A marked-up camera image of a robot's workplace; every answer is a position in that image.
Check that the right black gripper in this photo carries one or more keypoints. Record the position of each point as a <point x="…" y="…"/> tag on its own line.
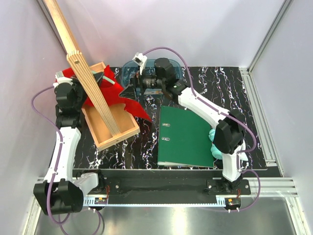
<point x="129" y="92"/>

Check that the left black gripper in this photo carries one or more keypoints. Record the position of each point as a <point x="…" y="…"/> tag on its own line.
<point x="98" y="77"/>

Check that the red t shirt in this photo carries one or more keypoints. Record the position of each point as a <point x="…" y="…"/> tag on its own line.
<point x="111" y="93"/>

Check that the mint green wire hanger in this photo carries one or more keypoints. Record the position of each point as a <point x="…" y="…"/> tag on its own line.
<point x="106" y="79"/>

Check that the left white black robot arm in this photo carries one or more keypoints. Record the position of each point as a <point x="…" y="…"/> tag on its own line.
<point x="59" y="193"/>

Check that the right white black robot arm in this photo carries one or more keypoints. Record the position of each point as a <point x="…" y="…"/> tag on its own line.
<point x="227" y="128"/>

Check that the teal transparent plastic bin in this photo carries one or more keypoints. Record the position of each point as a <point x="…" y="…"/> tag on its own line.
<point x="164" y="68"/>

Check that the wooden hanging rack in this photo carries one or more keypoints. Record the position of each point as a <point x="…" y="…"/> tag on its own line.
<point x="108" y="125"/>

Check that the mint green headphones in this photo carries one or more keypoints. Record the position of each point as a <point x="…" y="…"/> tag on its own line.
<point x="216" y="153"/>

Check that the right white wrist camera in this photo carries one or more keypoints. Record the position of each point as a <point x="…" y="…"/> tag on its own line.
<point x="140" y="60"/>

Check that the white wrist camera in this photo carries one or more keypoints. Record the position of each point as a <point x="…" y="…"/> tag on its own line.
<point x="60" y="78"/>
<point x="140" y="60"/>

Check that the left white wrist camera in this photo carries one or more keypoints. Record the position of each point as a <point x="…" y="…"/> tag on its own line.
<point x="60" y="78"/>

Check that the green ring binder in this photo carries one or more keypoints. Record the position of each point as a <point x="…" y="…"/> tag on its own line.
<point x="183" y="139"/>

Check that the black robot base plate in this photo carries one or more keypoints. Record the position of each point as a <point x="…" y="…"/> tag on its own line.
<point x="162" y="186"/>

